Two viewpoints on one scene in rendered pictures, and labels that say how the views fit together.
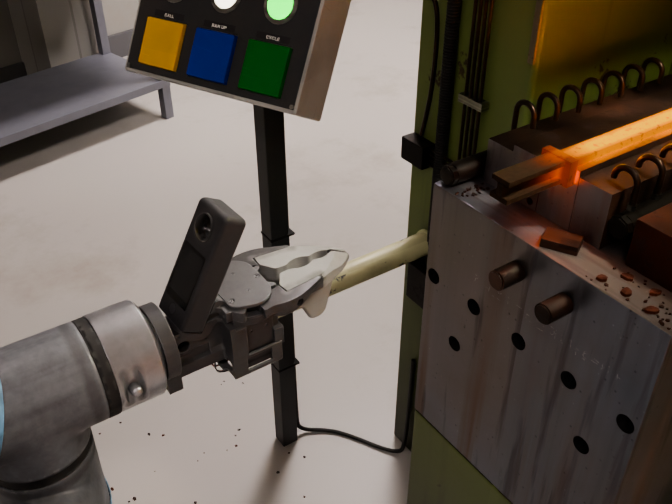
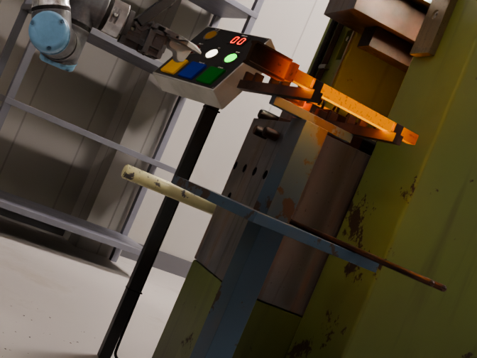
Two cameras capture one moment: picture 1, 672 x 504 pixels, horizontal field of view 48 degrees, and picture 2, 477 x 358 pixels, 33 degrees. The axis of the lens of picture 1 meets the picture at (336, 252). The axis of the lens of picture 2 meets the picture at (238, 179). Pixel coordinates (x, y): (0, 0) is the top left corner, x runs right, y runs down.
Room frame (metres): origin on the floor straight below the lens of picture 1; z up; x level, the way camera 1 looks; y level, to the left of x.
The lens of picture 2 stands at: (-1.33, -0.78, 0.69)
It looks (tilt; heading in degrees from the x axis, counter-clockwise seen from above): 1 degrees up; 15
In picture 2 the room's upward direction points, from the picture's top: 23 degrees clockwise
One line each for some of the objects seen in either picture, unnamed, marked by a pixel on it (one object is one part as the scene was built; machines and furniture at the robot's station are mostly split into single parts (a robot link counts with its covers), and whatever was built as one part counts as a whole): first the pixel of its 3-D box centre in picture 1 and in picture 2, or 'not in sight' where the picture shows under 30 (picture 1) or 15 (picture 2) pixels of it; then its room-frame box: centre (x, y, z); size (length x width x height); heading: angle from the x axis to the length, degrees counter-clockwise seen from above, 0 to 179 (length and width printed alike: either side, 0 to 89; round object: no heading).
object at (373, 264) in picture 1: (330, 282); (187, 197); (1.06, 0.01, 0.62); 0.44 x 0.05 x 0.05; 124
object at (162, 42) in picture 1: (163, 44); (174, 66); (1.18, 0.28, 1.01); 0.07 x 0.05 x 0.07; 59
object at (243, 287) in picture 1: (213, 325); (145, 35); (0.54, 0.12, 0.97); 0.12 x 0.08 x 0.09; 124
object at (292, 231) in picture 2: not in sight; (268, 220); (0.30, -0.43, 0.67); 0.40 x 0.30 x 0.02; 43
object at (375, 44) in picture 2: not in sight; (409, 59); (0.94, -0.48, 1.24); 0.30 x 0.07 x 0.06; 124
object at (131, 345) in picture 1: (129, 355); (116, 18); (0.49, 0.18, 0.98); 0.10 x 0.05 x 0.09; 34
